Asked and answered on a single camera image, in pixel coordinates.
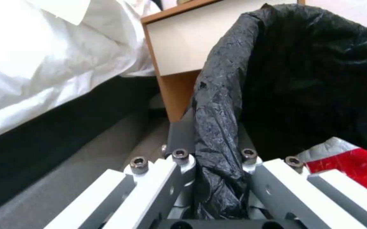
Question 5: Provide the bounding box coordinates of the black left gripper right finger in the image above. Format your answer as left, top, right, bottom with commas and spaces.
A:
240, 124, 367, 229

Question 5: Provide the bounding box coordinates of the red and silver wrapper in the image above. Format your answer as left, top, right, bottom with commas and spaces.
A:
297, 136, 367, 201

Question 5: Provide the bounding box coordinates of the wooden nightstand with white drawer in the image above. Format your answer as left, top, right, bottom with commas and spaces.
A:
140, 0, 307, 123

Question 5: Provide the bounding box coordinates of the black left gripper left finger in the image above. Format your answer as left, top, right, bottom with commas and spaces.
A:
43, 107, 198, 229

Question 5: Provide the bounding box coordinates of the trash bin with black bag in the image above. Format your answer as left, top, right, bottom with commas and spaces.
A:
187, 2, 367, 221

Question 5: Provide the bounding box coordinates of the dark bed base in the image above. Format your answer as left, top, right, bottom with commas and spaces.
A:
0, 76, 169, 215

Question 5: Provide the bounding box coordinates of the white duvet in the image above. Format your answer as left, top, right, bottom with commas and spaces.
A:
0, 0, 164, 144

